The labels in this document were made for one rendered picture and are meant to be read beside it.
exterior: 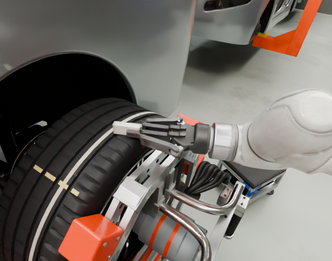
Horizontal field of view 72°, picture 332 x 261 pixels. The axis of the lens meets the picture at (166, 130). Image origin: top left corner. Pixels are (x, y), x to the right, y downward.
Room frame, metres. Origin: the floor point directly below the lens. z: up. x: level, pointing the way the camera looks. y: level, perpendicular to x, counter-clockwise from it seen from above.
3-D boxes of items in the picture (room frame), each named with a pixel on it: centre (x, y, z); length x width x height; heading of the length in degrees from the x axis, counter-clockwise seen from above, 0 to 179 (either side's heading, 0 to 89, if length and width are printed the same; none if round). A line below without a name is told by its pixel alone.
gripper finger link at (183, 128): (0.46, 0.01, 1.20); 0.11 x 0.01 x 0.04; 86
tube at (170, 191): (0.45, -0.14, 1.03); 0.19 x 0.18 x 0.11; 63
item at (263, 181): (1.33, -0.72, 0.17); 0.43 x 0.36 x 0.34; 126
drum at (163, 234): (0.39, -0.05, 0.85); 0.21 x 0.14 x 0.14; 63
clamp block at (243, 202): (0.48, -0.25, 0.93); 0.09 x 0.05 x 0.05; 63
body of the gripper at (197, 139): (0.44, -0.06, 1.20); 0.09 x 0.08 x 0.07; 87
